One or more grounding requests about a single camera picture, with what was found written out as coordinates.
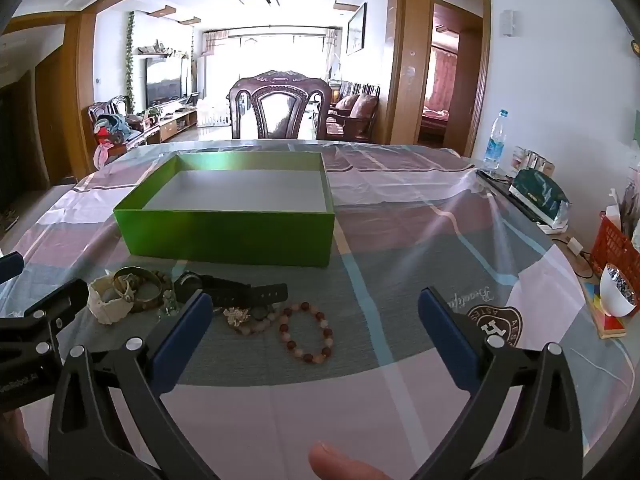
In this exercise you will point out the small card boxes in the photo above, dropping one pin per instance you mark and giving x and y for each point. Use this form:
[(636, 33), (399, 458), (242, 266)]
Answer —
[(532, 160)]

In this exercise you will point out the green ivy garland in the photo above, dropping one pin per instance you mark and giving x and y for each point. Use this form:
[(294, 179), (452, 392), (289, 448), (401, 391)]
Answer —
[(130, 60)]

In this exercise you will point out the white bowl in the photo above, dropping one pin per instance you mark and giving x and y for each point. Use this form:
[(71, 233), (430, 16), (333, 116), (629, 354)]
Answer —
[(612, 302)]

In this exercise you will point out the green cardboard box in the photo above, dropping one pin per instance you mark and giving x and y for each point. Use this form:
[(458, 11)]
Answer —
[(225, 235)]

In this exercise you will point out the pile of clothes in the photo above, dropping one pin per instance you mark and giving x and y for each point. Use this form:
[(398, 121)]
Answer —
[(110, 130)]

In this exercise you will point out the flat screen television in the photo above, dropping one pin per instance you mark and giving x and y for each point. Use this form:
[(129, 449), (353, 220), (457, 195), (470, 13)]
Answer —
[(162, 80)]

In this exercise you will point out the framed wall painting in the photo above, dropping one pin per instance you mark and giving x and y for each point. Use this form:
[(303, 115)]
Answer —
[(356, 30)]

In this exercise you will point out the wooden television cabinet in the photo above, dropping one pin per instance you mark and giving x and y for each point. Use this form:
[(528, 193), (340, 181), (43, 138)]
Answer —
[(172, 125)]

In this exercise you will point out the pink bed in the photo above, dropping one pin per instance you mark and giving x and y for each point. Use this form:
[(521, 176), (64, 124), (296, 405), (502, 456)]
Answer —
[(436, 117)]

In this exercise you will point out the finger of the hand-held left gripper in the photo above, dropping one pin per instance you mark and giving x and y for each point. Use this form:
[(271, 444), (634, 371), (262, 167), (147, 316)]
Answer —
[(10, 266), (60, 300)]

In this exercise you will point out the green bead jewelry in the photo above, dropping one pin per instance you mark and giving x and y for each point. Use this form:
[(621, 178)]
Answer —
[(169, 305)]

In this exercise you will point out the wooden sofa with cushions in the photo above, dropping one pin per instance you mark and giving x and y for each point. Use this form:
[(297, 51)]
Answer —
[(352, 110)]

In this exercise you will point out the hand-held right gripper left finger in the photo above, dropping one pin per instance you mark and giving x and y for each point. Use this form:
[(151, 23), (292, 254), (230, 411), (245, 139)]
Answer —
[(182, 340)]

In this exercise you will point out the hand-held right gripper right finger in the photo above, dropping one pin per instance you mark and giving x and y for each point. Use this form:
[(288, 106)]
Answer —
[(450, 335)]

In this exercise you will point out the colourful flat board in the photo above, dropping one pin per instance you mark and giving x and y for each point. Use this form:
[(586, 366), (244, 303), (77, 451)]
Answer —
[(597, 317)]

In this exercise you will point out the white wall box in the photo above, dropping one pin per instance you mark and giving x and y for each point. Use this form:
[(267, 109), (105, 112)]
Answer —
[(508, 22)]

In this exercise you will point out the black flat board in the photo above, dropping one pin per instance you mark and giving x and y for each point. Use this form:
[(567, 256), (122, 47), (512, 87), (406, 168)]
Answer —
[(495, 185)]

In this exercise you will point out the red plastic basket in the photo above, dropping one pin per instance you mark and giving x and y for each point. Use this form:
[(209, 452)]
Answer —
[(612, 247)]

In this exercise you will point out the person's right hand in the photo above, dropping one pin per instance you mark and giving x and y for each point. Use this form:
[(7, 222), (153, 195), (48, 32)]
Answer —
[(345, 462)]

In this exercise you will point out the white power adapter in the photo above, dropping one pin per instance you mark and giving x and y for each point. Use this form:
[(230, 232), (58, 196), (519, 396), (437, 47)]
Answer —
[(575, 245)]

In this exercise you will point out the gold bangle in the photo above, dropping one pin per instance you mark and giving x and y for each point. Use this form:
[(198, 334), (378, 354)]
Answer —
[(156, 291)]

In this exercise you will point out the clear water bottle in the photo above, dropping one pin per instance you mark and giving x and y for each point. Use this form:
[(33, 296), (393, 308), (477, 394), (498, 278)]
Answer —
[(495, 145)]

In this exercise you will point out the dark wooden armchair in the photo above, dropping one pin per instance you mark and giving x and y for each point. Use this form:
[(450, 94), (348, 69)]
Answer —
[(102, 107)]

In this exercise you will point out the carved dark wooden chair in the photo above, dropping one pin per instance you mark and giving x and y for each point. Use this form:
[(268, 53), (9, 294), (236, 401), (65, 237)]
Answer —
[(280, 85)]

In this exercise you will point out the white low fence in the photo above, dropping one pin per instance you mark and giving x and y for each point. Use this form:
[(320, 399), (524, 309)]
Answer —
[(212, 112)]

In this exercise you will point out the green white book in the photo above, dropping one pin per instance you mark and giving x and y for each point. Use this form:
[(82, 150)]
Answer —
[(537, 197)]

